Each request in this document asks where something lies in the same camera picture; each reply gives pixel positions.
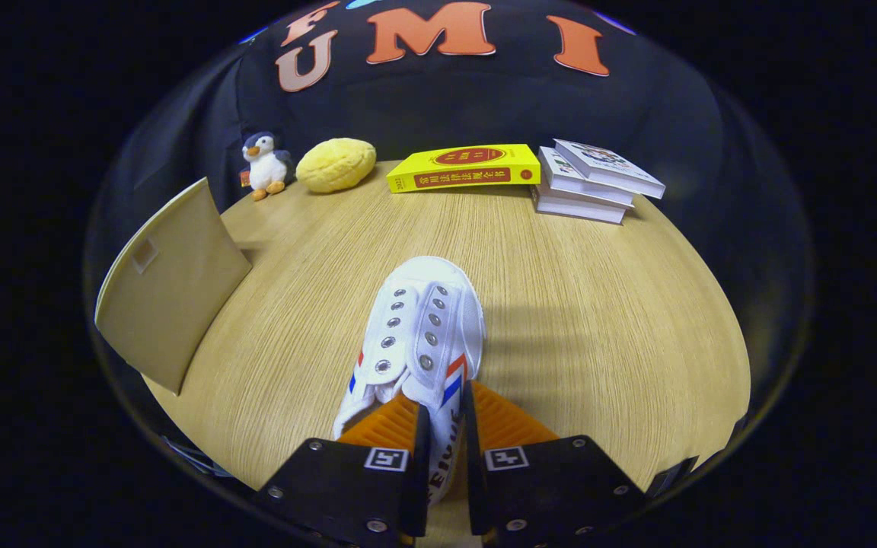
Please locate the yellow round plush toy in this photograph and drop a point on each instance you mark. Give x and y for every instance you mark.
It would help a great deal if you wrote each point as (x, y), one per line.
(336, 164)

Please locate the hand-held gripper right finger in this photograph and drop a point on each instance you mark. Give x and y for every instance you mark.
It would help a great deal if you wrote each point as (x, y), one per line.
(475, 479)

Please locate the beige fabric storage box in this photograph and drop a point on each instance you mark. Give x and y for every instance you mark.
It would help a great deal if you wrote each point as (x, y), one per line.
(172, 289)

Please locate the yellow book with red circle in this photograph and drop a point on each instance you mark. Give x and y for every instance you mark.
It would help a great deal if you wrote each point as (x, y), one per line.
(461, 167)

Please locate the white book with illustrated cover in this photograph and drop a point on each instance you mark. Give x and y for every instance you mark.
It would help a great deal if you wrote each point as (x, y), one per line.
(606, 164)

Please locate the penguin plush toy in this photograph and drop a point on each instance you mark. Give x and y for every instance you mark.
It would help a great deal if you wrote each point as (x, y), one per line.
(265, 171)

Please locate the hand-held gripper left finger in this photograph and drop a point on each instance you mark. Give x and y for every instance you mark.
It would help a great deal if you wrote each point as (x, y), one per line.
(419, 472)

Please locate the white canvas shoe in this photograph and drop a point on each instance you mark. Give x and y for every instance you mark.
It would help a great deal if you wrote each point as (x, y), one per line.
(423, 304)

